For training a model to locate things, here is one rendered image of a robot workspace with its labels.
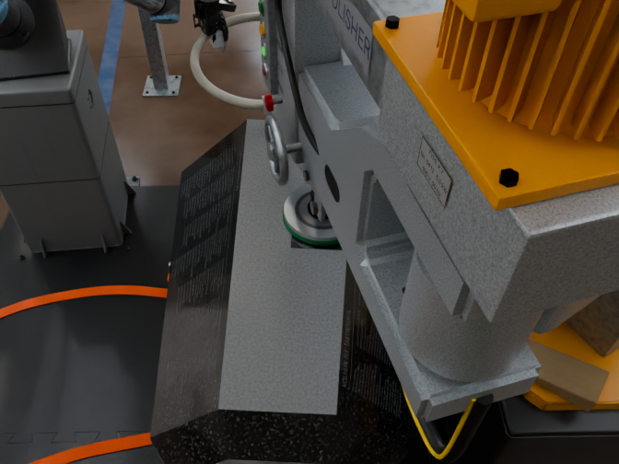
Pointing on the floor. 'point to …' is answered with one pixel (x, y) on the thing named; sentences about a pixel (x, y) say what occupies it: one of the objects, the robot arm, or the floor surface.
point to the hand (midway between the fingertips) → (219, 44)
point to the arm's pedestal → (63, 159)
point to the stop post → (162, 87)
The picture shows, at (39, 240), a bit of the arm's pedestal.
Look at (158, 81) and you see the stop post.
